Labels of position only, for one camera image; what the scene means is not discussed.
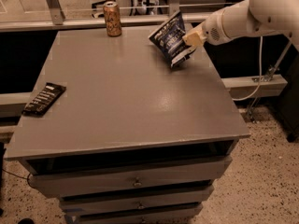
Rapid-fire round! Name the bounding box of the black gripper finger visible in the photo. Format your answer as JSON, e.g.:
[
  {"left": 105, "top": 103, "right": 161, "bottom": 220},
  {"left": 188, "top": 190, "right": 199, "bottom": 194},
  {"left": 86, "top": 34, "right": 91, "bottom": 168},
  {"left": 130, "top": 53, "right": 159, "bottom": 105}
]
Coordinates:
[{"left": 171, "top": 46, "right": 196, "bottom": 68}]

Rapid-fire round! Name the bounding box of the blue chip bag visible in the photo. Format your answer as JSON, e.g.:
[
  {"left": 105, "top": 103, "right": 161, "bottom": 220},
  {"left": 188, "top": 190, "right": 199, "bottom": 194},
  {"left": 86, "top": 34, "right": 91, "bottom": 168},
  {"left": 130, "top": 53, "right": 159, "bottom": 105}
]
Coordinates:
[{"left": 149, "top": 11, "right": 191, "bottom": 68}]

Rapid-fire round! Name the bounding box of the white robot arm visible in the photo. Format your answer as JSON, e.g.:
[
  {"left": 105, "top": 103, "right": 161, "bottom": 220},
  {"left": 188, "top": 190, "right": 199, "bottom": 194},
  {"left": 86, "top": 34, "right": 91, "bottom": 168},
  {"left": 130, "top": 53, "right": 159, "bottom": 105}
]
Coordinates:
[{"left": 182, "top": 0, "right": 299, "bottom": 49}]

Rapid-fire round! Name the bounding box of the orange soda can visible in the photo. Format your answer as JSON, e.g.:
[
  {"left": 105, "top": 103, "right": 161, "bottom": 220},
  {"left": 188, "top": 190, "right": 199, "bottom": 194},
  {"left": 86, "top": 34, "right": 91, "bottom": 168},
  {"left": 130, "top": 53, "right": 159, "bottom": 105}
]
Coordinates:
[{"left": 103, "top": 1, "right": 121, "bottom": 37}]

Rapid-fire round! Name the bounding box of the grey drawer cabinet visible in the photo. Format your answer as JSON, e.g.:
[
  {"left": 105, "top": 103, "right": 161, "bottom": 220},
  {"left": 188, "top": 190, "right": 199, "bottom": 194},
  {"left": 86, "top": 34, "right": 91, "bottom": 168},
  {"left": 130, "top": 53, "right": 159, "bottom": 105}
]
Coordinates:
[{"left": 4, "top": 23, "right": 251, "bottom": 224}]

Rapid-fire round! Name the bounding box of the middle grey drawer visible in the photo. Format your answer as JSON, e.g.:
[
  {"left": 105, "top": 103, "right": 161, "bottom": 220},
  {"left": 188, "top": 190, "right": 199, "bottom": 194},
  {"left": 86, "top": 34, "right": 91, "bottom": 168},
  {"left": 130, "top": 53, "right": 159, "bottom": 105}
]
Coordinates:
[{"left": 58, "top": 185, "right": 215, "bottom": 217}]

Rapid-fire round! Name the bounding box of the grey drawer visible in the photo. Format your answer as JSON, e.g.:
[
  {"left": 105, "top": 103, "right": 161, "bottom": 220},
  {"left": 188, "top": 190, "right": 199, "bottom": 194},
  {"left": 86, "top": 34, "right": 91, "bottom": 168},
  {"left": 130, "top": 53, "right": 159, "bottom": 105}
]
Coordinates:
[
  {"left": 30, "top": 156, "right": 232, "bottom": 198},
  {"left": 64, "top": 203, "right": 203, "bottom": 224},
  {"left": 58, "top": 185, "right": 215, "bottom": 217}
]

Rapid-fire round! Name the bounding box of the top grey drawer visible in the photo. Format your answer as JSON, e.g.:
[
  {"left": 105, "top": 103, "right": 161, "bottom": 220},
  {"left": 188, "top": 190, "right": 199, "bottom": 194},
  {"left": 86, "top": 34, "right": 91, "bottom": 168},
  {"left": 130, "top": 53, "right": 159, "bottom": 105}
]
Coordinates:
[{"left": 30, "top": 156, "right": 232, "bottom": 198}]

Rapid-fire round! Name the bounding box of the bottom grey drawer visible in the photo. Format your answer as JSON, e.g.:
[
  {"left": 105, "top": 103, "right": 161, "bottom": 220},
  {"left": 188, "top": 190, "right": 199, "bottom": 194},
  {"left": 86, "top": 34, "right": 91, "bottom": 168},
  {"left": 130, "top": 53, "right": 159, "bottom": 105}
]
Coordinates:
[{"left": 64, "top": 203, "right": 203, "bottom": 224}]

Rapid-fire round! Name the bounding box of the white cable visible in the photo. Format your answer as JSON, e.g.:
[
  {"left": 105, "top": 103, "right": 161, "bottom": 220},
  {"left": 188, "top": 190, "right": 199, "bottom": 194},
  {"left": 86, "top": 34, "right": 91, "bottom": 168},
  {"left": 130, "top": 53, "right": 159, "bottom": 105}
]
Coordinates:
[{"left": 232, "top": 35, "right": 263, "bottom": 102}]

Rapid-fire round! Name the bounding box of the metal railing frame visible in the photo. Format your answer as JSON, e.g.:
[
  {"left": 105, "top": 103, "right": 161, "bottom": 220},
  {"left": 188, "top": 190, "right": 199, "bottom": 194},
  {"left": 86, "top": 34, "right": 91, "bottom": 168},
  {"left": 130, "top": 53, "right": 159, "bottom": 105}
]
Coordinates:
[{"left": 0, "top": 0, "right": 299, "bottom": 34}]

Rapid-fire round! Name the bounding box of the black floor cable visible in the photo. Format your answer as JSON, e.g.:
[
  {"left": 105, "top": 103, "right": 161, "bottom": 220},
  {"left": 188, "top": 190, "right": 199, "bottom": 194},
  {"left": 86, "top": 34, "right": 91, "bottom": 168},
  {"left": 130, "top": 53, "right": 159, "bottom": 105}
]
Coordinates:
[{"left": 1, "top": 168, "right": 32, "bottom": 189}]

